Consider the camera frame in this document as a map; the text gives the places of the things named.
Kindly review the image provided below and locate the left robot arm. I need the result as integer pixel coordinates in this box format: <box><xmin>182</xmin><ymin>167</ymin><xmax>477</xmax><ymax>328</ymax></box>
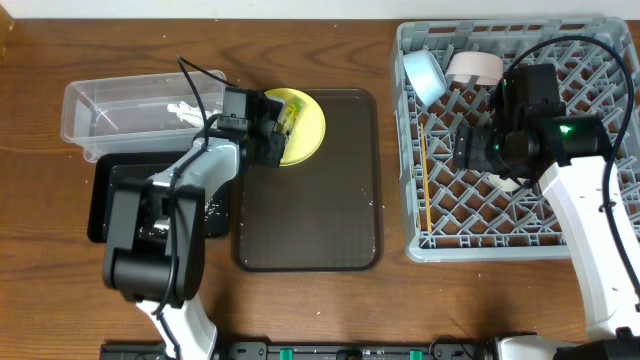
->
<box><xmin>103</xmin><ymin>87</ymin><xmax>294</xmax><ymax>359</ymax></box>

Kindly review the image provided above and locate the white pink bowl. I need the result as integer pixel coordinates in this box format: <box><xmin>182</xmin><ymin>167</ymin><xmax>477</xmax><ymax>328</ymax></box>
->
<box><xmin>445</xmin><ymin>51</ymin><xmax>503</xmax><ymax>86</ymax></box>

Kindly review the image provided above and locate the clear plastic bin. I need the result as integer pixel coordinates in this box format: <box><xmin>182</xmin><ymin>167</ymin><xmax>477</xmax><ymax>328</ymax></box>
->
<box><xmin>60</xmin><ymin>70</ymin><xmax>225</xmax><ymax>163</ymax></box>

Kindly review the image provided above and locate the leftover rice pile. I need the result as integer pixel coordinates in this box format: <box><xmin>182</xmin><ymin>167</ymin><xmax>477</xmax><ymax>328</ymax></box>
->
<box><xmin>205</xmin><ymin>197</ymin><xmax>230</xmax><ymax>221</ymax></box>

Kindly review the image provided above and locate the black plastic tray bin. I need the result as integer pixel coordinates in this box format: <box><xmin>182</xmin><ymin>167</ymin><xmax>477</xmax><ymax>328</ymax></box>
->
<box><xmin>87</xmin><ymin>151</ymin><xmax>231</xmax><ymax>243</ymax></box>

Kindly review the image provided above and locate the light blue bowl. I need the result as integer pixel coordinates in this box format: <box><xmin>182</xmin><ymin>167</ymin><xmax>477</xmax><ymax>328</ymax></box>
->
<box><xmin>403</xmin><ymin>50</ymin><xmax>447</xmax><ymax>107</ymax></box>

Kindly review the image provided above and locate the yellow plate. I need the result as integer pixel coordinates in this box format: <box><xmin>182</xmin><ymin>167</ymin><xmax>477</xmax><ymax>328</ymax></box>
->
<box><xmin>266</xmin><ymin>88</ymin><xmax>326</xmax><ymax>166</ymax></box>

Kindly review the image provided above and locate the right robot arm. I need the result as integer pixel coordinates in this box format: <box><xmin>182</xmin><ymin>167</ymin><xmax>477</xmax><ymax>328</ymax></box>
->
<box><xmin>453</xmin><ymin>64</ymin><xmax>639</xmax><ymax>359</ymax></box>

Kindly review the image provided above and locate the grey dishwasher rack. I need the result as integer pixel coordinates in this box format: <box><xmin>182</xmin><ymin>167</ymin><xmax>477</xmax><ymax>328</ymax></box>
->
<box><xmin>391</xmin><ymin>18</ymin><xmax>639</xmax><ymax>286</ymax></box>

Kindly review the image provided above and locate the wooden chopstick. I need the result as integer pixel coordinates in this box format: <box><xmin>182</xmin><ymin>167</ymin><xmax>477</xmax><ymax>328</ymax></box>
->
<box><xmin>420</xmin><ymin>123</ymin><xmax>433</xmax><ymax>235</ymax></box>

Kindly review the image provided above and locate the brown serving tray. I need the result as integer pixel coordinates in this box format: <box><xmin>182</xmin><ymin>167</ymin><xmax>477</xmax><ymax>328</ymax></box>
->
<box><xmin>232</xmin><ymin>89</ymin><xmax>383</xmax><ymax>272</ymax></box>

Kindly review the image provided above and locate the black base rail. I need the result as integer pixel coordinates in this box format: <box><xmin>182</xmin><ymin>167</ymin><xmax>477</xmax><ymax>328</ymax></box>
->
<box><xmin>98</xmin><ymin>332</ymin><xmax>551</xmax><ymax>360</ymax></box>

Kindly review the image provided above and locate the green snack wrapper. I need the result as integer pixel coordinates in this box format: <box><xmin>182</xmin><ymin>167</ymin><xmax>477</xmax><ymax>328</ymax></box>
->
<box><xmin>276</xmin><ymin>102</ymin><xmax>303</xmax><ymax>136</ymax></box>

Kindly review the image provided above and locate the white cup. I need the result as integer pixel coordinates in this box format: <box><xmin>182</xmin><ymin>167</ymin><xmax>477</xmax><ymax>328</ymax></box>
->
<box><xmin>488</xmin><ymin>174</ymin><xmax>530</xmax><ymax>192</ymax></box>

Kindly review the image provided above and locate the white tissue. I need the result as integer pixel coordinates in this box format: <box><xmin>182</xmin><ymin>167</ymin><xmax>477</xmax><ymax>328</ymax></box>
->
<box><xmin>167</xmin><ymin>101</ymin><xmax>213</xmax><ymax>127</ymax></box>

